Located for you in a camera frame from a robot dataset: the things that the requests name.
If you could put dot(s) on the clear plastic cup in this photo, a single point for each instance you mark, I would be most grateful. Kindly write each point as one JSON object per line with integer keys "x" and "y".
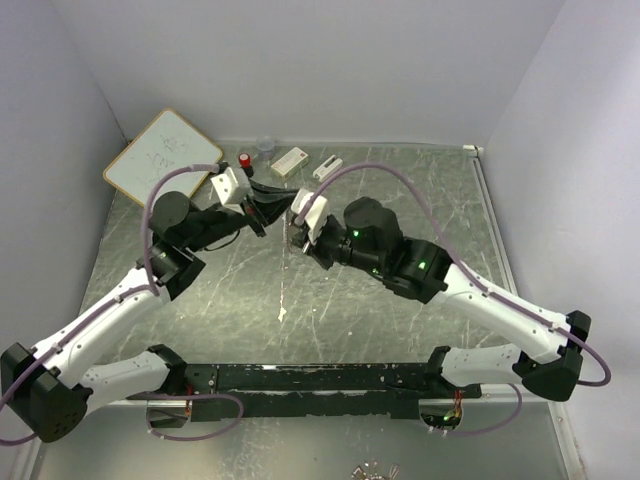
{"x": 266, "y": 147}

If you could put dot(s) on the white stapler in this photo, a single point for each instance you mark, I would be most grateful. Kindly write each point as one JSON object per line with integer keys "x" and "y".
{"x": 327, "y": 168}

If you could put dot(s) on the red black stamp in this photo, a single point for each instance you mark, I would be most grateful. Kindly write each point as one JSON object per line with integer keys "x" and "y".
{"x": 245, "y": 162}

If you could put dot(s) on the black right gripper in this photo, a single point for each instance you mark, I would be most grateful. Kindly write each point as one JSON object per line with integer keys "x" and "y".
{"x": 316, "y": 250}

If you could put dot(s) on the metal key organizer red handle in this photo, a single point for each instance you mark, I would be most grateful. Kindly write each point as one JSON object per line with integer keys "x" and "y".
{"x": 288, "y": 231}

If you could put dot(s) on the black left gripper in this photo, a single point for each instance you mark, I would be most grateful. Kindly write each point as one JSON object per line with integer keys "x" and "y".
{"x": 263, "y": 213}

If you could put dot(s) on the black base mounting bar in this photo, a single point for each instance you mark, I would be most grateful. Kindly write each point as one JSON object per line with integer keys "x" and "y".
{"x": 332, "y": 390}

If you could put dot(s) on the aluminium frame rail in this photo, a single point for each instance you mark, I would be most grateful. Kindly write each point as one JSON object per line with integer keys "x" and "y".
{"x": 559, "y": 417}

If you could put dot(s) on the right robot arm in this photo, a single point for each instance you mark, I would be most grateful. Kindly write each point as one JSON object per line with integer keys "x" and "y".
{"x": 541, "y": 354}

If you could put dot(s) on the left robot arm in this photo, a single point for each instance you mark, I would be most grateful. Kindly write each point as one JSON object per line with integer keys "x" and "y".
{"x": 53, "y": 385}

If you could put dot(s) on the small whiteboard wooden frame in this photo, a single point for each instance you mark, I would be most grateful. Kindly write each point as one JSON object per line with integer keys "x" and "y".
{"x": 168, "y": 143}

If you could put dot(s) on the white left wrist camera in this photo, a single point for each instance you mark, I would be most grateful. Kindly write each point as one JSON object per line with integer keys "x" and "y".
{"x": 232, "y": 186}

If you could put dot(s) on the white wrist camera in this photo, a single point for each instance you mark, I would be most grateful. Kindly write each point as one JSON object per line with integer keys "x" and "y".
{"x": 232, "y": 186}
{"x": 309, "y": 215}

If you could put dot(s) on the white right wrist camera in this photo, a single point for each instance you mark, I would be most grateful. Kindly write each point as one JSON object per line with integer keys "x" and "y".
{"x": 309, "y": 215}

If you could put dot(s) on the white staples box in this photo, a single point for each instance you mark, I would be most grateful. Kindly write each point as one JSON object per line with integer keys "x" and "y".
{"x": 290, "y": 163}

